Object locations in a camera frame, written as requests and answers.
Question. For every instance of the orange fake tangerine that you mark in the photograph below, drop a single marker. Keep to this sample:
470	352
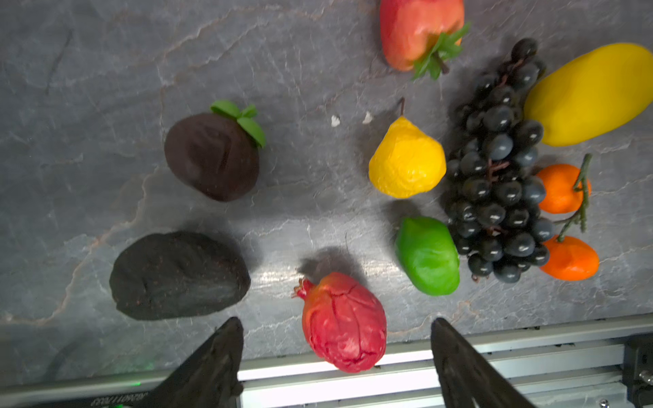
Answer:
572	259
559	181

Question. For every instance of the red fake apple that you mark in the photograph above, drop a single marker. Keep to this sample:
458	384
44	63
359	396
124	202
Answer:
421	36

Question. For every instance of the orange fake tangerine upper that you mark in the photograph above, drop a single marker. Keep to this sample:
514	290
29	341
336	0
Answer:
559	181

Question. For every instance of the green fake lime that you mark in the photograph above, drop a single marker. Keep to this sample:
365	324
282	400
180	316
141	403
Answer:
428	255

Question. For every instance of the yellow fake lemon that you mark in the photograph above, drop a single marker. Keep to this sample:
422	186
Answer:
592	95

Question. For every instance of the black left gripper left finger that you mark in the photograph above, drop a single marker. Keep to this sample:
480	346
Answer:
208	378

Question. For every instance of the aluminium mounting rail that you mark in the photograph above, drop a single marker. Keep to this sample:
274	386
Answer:
603	363

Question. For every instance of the yellow fake pear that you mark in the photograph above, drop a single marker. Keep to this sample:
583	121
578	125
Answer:
407	162

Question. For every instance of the orange fake tangerine lower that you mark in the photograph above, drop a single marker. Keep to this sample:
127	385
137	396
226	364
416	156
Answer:
572	259

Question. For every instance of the dark fake avocado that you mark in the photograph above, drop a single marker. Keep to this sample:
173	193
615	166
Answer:
177	275

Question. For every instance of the dark purple fake mangosteen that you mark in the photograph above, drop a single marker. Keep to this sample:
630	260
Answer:
217	152

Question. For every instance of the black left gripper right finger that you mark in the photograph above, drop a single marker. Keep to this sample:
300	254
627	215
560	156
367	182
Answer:
466	378

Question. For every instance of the black fake grape bunch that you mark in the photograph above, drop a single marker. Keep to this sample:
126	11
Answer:
493	209

